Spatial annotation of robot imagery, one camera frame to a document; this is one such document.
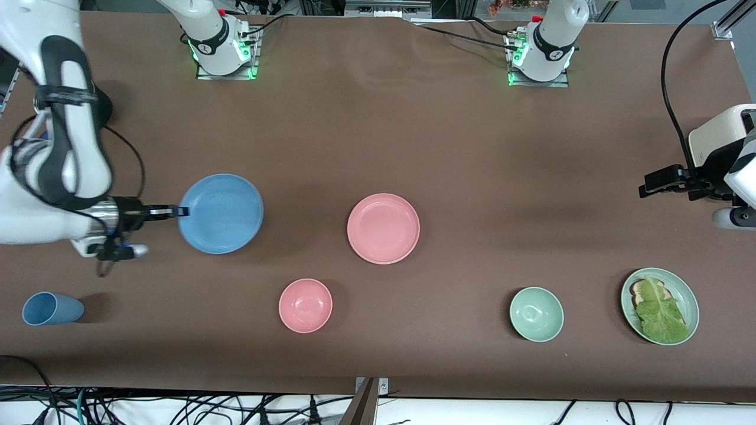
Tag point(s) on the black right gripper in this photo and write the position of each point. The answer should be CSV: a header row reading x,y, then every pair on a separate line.
x,y
131,213

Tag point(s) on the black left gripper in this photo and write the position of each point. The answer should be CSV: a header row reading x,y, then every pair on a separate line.
x,y
699,176

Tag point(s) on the blue plate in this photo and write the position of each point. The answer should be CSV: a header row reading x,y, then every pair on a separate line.
x,y
221,213

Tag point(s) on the pink plate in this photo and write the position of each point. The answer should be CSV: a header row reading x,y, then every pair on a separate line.
x,y
383,228

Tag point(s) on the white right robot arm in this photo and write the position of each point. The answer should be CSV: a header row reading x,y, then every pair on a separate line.
x,y
35,218

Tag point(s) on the bread slice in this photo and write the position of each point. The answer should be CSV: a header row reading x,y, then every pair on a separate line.
x,y
636,289

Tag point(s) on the green plate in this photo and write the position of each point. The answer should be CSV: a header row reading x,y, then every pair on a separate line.
x,y
688,301

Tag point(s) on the green lettuce leaf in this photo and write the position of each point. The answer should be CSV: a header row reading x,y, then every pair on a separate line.
x,y
661,313

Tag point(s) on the blue cup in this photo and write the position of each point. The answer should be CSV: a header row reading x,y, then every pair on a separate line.
x,y
50,309

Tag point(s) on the pink bowl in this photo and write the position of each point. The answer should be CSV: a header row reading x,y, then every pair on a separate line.
x,y
305,306

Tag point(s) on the green bowl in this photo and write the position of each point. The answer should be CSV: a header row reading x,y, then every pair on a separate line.
x,y
536,314

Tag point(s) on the brown table cover sheet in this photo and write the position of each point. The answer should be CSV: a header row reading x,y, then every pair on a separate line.
x,y
413,130

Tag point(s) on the dark wedge-shaped bar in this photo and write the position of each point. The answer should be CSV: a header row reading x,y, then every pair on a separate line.
x,y
361,407

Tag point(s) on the aluminium frame profile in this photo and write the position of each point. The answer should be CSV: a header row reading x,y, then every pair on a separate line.
x,y
729,20

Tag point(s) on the metal table edge bracket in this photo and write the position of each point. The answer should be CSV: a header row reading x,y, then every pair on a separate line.
x,y
384,386

